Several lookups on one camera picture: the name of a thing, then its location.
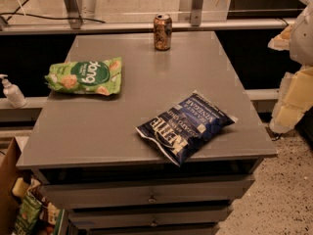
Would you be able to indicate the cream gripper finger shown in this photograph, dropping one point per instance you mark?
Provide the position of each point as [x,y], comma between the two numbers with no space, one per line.
[281,41]
[295,99]

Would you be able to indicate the orange soda can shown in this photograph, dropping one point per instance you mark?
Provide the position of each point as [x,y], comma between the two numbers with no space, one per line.
[162,32]

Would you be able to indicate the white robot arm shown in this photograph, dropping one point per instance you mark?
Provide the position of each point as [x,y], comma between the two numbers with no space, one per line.
[301,42]

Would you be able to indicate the blue kettle chip bag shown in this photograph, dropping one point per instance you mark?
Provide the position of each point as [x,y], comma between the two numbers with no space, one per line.
[183,129]

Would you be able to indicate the green rice chip bag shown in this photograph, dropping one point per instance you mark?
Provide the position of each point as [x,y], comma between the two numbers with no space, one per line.
[91,77]

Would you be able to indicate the green snack bag in box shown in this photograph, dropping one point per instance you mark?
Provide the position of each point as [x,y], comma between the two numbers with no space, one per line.
[27,216]

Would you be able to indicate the grey drawer cabinet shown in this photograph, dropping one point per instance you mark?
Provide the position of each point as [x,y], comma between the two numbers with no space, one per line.
[93,163]

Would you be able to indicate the white pump bottle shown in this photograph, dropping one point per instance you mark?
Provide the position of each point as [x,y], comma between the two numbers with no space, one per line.
[12,92]

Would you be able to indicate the cardboard box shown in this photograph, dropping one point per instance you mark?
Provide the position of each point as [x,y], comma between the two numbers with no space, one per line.
[9,204]

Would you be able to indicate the metal bracket right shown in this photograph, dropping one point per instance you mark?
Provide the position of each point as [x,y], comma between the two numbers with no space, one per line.
[196,11]

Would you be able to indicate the metal bracket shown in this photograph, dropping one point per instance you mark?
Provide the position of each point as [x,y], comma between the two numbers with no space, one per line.
[73,13]
[196,11]

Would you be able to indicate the metal bracket left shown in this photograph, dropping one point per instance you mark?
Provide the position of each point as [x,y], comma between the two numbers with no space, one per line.
[73,13]

